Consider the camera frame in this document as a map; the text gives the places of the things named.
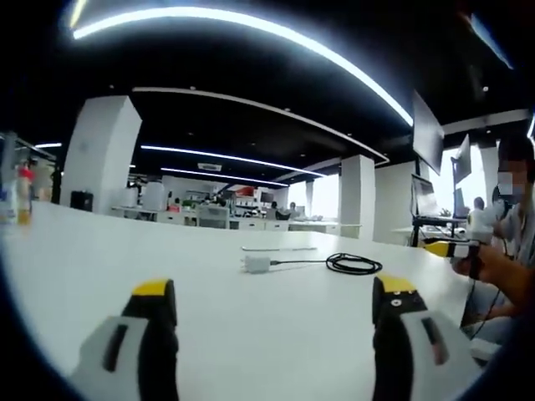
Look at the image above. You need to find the person's right hand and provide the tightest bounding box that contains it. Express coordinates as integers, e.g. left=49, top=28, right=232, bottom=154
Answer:
left=451, top=246, right=504, bottom=284

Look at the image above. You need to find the row of white office desks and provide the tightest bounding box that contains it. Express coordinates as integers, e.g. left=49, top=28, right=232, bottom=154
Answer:
left=110, top=204, right=363, bottom=240

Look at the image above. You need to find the wide white pillar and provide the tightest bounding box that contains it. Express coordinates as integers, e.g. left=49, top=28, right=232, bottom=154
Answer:
left=62, top=95, right=144, bottom=209

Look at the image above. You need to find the long curved ceiling light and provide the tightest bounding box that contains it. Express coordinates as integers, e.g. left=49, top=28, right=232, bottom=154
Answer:
left=72, top=5, right=415, bottom=127

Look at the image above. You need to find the black laptop stand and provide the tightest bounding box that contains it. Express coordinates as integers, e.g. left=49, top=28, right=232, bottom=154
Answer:
left=410, top=214, right=467, bottom=248

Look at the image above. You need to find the white desk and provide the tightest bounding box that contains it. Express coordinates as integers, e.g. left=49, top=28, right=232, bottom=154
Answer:
left=0, top=200, right=482, bottom=401

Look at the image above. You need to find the bottle with orange drink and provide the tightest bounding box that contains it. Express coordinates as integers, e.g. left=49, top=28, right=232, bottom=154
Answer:
left=15, top=161, right=34, bottom=227

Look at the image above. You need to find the white blue bottle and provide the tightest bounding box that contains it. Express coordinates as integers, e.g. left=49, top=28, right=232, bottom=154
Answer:
left=0, top=182, right=18, bottom=226

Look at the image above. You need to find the white charger adapter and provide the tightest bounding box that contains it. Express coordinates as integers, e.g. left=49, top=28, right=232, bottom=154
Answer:
left=239, top=255, right=273, bottom=275

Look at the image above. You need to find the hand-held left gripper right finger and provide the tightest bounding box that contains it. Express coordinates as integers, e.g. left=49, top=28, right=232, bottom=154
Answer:
left=371, top=274, right=482, bottom=401

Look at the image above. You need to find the small hanging dark monitor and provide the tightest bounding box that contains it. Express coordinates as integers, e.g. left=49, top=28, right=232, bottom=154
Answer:
left=452, top=133, right=473, bottom=185

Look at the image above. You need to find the medium ceiling light strip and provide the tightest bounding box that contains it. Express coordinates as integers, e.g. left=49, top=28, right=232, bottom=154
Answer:
left=140, top=144, right=325, bottom=178

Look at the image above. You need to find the white worn device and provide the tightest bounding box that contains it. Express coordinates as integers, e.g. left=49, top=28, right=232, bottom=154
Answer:
left=469, top=337, right=502, bottom=361

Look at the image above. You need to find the short ceiling light strip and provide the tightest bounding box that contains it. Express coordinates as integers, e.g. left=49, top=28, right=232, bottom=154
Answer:
left=160, top=166, right=290, bottom=187

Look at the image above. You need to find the open laptop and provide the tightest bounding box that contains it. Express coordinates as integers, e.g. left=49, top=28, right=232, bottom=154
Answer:
left=410, top=174, right=441, bottom=219

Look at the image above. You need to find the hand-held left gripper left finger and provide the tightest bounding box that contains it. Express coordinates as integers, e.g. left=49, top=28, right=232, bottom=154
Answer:
left=69, top=278, right=181, bottom=401

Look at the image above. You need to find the large hanging dark monitor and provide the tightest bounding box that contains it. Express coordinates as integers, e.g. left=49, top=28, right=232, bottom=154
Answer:
left=410, top=89, right=446, bottom=177

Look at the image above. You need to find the black Type-C cable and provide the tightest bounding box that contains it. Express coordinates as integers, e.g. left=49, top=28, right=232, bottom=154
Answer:
left=269, top=251, right=384, bottom=277

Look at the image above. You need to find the narrow white pillar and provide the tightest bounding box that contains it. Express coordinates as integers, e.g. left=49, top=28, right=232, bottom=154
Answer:
left=339, top=154, right=376, bottom=241

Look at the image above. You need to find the person's head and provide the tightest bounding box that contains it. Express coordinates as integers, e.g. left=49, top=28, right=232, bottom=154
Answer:
left=498, top=136, right=535, bottom=163

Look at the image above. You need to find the black box cabinet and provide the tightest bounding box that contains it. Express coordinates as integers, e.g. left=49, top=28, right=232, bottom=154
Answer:
left=69, top=190, right=94, bottom=212

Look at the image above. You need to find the person's grey trouser leg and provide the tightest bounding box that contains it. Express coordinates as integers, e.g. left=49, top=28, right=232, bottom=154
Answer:
left=461, top=312, right=519, bottom=348

